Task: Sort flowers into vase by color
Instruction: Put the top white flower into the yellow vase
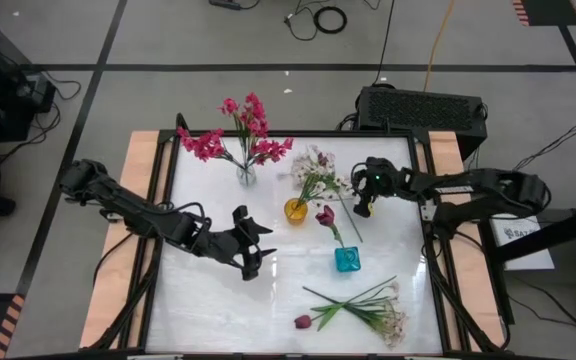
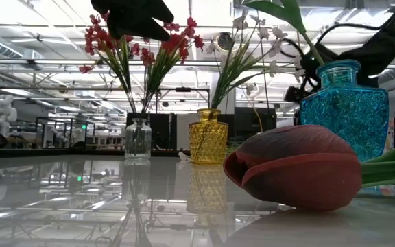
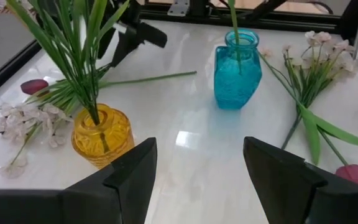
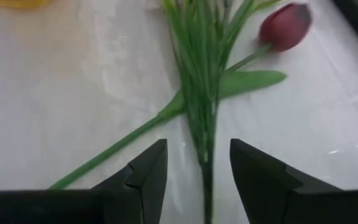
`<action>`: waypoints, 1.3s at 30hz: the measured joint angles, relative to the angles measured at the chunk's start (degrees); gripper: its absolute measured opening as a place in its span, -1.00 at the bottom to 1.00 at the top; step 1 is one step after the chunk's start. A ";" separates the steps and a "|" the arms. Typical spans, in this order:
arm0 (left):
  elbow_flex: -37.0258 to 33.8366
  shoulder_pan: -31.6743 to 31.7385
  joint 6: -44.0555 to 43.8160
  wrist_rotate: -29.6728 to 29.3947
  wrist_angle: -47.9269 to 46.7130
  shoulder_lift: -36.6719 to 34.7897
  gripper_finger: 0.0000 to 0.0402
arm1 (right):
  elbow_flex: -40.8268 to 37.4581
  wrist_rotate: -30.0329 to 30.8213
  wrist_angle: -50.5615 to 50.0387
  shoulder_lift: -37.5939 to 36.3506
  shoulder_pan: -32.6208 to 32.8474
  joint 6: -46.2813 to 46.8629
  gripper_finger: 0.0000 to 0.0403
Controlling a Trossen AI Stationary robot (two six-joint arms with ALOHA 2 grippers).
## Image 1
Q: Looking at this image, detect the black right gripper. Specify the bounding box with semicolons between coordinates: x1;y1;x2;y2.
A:
350;156;412;220

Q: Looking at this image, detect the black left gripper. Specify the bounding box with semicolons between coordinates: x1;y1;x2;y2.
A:
198;203;278;282

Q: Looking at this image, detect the wooden side board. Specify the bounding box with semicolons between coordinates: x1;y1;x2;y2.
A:
78;129;174;350
427;130;507;351

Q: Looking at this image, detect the dark red tulip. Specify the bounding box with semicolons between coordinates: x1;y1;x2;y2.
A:
314;203;350;251
294;303;345;332

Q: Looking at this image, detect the pink-red flower bunch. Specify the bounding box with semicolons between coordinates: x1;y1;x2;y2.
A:
219;91;295;174
176;126;247;171

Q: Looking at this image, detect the blue glass vase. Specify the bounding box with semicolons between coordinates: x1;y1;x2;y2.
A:
334;245;362;274

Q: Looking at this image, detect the black stand beam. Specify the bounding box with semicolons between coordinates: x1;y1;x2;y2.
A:
487;199;576;266

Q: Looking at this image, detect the amber glass vase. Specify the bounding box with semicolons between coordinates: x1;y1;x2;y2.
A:
283;197;309;226

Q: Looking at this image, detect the yellow floor cable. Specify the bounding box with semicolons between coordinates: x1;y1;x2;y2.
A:
422;0;457;92

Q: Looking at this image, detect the black computer case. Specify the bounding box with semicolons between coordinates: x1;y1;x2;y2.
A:
355;83;489;156

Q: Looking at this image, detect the black floor cable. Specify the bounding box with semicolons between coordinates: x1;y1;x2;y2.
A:
371;0;397;86

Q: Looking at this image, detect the coiled black cable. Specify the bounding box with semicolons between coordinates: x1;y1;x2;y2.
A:
312;4;349;35

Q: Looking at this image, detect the clear glass vase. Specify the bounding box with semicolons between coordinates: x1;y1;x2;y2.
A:
236;163;258;188

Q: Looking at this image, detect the black table frame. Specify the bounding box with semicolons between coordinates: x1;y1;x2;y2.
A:
85;112;517;360

